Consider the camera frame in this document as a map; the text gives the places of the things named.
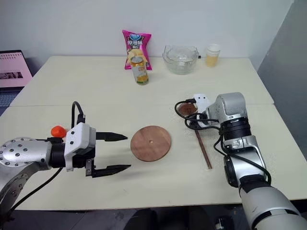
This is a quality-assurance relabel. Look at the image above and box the pink chip bag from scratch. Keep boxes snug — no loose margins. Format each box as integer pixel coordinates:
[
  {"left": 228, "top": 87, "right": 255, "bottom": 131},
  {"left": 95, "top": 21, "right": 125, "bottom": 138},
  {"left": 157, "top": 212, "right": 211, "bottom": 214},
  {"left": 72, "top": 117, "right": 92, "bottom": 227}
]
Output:
[{"left": 121, "top": 29, "right": 154, "bottom": 71}]

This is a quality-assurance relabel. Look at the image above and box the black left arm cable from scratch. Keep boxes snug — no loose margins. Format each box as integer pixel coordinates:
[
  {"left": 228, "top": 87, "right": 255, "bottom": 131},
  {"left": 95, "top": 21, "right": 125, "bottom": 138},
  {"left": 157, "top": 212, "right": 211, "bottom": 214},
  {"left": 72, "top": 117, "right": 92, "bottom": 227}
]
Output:
[{"left": 4, "top": 101, "right": 86, "bottom": 218}]

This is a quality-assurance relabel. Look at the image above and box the orange carrot toy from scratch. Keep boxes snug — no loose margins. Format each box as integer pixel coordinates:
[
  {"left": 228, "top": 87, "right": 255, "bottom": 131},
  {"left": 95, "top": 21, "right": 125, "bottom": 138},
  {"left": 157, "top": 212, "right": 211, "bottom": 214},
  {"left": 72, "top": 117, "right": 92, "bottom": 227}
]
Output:
[{"left": 50, "top": 125, "right": 67, "bottom": 138}]

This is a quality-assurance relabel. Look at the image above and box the plastic cup with yellow liquid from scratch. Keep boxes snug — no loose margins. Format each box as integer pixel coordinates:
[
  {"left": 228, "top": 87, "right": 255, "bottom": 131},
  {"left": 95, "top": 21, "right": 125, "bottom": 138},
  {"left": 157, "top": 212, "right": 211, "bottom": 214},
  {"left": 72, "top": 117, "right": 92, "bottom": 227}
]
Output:
[{"left": 205, "top": 44, "right": 221, "bottom": 69}]

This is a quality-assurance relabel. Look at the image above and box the round wooden base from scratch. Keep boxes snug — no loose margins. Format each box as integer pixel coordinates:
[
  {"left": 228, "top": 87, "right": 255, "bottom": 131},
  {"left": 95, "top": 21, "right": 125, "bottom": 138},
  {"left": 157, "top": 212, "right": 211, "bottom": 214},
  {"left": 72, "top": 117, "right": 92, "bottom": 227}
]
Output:
[{"left": 130, "top": 125, "right": 173, "bottom": 162}]

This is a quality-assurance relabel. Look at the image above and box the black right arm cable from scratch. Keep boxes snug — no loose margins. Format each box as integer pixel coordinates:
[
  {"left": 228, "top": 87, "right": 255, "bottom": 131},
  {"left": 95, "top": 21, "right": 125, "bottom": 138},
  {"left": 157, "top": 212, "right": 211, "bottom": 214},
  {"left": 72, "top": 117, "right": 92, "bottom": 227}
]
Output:
[{"left": 174, "top": 96, "right": 272, "bottom": 186}]

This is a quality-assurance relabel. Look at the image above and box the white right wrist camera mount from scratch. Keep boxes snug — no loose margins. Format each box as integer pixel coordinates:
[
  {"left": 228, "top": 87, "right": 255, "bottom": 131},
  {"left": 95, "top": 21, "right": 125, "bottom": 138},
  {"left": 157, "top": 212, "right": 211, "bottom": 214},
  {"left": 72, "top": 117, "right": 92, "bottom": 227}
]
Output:
[{"left": 193, "top": 92, "right": 212, "bottom": 113}]

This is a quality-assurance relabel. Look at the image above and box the clear glass bowl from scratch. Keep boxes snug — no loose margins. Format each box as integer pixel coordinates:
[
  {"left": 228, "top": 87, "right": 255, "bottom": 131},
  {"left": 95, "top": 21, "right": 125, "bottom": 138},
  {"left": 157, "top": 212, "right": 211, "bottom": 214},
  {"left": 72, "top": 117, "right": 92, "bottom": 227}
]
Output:
[{"left": 162, "top": 45, "right": 201, "bottom": 75}]

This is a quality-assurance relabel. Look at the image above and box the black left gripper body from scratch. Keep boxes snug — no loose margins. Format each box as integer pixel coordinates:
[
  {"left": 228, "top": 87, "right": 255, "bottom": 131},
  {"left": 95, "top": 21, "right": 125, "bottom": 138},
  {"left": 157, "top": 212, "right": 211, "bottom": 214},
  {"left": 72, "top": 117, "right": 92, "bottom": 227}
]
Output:
[{"left": 71, "top": 130, "right": 97, "bottom": 178}]

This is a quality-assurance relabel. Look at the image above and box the brown round object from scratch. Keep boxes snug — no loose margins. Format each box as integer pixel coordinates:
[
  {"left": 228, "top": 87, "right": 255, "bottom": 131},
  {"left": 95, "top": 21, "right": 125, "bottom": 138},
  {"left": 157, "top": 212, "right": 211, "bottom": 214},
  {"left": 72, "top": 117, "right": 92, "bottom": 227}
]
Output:
[{"left": 178, "top": 103, "right": 199, "bottom": 116}]

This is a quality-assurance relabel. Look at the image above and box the thin wooden pole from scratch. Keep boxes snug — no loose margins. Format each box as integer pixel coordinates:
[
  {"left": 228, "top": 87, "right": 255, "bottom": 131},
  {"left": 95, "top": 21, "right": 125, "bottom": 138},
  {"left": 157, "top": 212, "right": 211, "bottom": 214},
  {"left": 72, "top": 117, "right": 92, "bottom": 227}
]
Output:
[{"left": 195, "top": 130, "right": 213, "bottom": 170}]

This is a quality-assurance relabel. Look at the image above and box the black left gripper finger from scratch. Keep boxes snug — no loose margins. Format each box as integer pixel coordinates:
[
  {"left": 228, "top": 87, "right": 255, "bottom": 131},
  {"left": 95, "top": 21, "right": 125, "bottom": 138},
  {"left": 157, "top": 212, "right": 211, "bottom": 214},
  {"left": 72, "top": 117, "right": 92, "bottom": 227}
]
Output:
[
  {"left": 92, "top": 164, "right": 132, "bottom": 178},
  {"left": 95, "top": 131, "right": 128, "bottom": 142}
]

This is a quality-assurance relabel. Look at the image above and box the laptop with pink screen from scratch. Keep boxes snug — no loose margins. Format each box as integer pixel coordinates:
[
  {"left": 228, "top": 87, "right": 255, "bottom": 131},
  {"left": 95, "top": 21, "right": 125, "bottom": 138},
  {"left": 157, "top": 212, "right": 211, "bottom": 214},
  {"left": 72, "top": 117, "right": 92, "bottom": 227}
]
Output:
[{"left": 0, "top": 49, "right": 34, "bottom": 109}]

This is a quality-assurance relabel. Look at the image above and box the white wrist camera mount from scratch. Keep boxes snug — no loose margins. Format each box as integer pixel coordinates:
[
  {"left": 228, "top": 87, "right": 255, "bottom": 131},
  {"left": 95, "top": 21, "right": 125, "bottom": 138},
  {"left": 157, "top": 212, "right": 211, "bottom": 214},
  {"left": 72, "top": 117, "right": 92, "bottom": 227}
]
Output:
[
  {"left": 193, "top": 92, "right": 212, "bottom": 113},
  {"left": 64, "top": 122, "right": 97, "bottom": 172}
]

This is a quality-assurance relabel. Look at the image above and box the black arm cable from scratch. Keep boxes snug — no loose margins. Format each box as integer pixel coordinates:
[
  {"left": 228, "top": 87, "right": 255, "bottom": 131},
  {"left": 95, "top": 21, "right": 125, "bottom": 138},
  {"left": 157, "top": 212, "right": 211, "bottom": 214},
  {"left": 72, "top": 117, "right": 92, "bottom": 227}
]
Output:
[
  {"left": 4, "top": 101, "right": 86, "bottom": 218},
  {"left": 174, "top": 96, "right": 272, "bottom": 186}
]

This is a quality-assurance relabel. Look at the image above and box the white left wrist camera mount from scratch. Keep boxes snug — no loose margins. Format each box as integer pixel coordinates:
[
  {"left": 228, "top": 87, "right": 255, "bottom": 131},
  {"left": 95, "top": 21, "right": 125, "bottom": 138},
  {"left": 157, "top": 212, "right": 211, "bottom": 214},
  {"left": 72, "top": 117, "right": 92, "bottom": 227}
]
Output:
[{"left": 64, "top": 122, "right": 97, "bottom": 172}]

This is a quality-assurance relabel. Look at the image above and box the yellow drink can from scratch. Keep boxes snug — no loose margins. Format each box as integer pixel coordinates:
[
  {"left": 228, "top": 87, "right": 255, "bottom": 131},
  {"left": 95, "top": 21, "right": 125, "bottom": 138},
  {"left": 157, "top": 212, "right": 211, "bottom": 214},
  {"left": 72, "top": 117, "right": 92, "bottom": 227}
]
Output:
[{"left": 130, "top": 57, "right": 150, "bottom": 85}]

